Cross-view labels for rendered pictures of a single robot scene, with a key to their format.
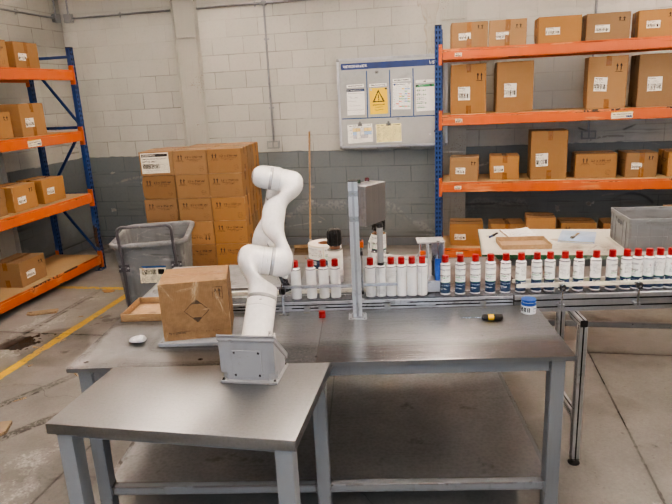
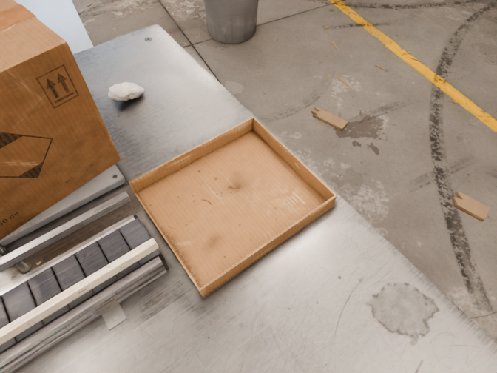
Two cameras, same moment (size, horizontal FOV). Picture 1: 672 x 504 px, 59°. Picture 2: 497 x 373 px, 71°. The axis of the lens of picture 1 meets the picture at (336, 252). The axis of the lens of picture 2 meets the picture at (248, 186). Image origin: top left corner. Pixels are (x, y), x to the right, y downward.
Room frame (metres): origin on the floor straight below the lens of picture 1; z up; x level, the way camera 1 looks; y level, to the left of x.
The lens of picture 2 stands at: (3.23, 0.72, 1.41)
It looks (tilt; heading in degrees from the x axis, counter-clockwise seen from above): 55 degrees down; 140
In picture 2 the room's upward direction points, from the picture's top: 1 degrees clockwise
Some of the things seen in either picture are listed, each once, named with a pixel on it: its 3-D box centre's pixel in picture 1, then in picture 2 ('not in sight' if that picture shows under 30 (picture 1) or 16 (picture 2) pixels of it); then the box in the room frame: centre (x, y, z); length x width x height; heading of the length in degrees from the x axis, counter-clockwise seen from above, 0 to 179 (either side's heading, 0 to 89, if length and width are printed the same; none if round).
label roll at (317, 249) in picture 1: (325, 254); not in sight; (3.47, 0.07, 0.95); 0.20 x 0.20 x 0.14
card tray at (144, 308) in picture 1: (158, 308); (231, 194); (2.93, 0.94, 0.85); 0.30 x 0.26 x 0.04; 87
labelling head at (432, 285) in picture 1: (430, 264); not in sight; (2.94, -0.48, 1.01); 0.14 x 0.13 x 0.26; 87
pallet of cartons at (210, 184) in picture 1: (207, 209); not in sight; (6.57, 1.42, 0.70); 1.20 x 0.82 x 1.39; 84
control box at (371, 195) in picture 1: (367, 203); not in sight; (2.78, -0.16, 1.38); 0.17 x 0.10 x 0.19; 142
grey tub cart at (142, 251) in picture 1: (158, 267); not in sight; (5.02, 1.57, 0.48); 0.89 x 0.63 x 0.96; 7
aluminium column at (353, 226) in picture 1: (355, 250); not in sight; (2.72, -0.09, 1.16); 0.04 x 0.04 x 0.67; 87
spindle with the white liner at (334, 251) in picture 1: (335, 254); not in sight; (3.16, 0.01, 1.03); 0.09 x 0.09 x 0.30
